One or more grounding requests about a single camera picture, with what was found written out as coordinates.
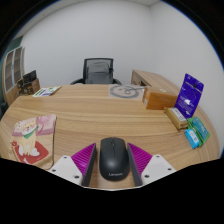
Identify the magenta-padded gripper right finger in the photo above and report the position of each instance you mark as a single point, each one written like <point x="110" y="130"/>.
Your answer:
<point x="140" y="160"/>

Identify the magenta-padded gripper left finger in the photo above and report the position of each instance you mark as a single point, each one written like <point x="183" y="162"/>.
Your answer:
<point x="84" y="160"/>

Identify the black computer mouse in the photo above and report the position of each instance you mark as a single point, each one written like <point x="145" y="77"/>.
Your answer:
<point x="114" y="159"/>

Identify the cartoon dog print mouse pad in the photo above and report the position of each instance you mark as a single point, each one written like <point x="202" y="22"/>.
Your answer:
<point x="31" y="140"/>

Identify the small tan box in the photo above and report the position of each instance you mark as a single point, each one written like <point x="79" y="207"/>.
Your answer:
<point x="176" y="117"/>

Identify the small blue box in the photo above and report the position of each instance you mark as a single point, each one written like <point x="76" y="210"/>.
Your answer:
<point x="192" y="138"/>

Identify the brown wooden box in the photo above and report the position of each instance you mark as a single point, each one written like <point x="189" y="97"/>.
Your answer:
<point x="159" y="98"/>

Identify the green packet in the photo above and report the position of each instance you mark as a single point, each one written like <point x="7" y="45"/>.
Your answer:
<point x="201" y="128"/>

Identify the grey round print sheet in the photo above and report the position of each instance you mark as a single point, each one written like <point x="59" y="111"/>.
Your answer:
<point x="126" y="91"/>

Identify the green and white leaflet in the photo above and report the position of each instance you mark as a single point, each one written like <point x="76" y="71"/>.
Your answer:
<point x="46" y="91"/>

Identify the purple retail package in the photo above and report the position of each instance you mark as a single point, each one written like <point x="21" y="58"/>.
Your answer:
<point x="189" y="96"/>

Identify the wooden side desk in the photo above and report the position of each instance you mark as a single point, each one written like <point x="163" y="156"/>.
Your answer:
<point x="155" y="79"/>

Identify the black mesh office chair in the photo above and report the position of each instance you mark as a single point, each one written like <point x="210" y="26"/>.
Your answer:
<point x="98" y="71"/>

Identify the stack of dark boxes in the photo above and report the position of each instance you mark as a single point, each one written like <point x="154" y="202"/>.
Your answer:
<point x="29" y="83"/>

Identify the wooden shelf cabinet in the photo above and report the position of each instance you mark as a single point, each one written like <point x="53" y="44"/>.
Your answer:
<point x="12" y="73"/>

